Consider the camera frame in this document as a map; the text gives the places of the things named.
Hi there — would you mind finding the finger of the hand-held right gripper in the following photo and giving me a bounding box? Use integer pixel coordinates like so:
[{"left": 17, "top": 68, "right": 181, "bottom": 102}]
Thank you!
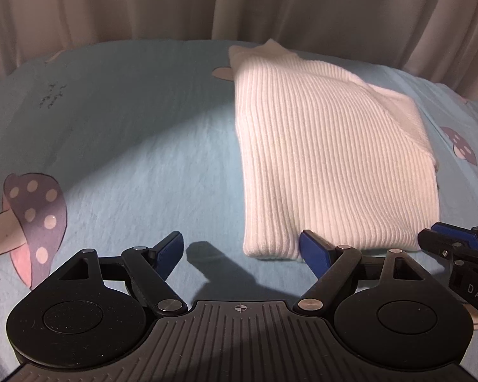
[
  {"left": 430, "top": 223, "right": 478, "bottom": 249},
  {"left": 417, "top": 229, "right": 469, "bottom": 266}
]

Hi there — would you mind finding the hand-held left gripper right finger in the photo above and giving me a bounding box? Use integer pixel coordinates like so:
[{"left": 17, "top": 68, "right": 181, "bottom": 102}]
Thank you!
[{"left": 297, "top": 230, "right": 425, "bottom": 316}]

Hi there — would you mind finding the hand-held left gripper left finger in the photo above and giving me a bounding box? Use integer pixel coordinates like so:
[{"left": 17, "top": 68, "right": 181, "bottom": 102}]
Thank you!
[{"left": 60, "top": 231, "right": 189, "bottom": 317}]

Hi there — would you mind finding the white ribbed knit sweater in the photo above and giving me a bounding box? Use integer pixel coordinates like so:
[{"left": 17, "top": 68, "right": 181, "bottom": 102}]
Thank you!
[{"left": 228, "top": 39, "right": 441, "bottom": 262}]

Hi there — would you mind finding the light blue mushroom print bedsheet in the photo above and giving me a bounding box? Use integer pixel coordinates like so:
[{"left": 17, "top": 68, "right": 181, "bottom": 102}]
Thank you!
[{"left": 0, "top": 39, "right": 478, "bottom": 382}]

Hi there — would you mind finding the beige curtain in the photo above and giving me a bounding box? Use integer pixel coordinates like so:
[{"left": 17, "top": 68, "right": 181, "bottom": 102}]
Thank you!
[{"left": 0, "top": 0, "right": 478, "bottom": 105}]

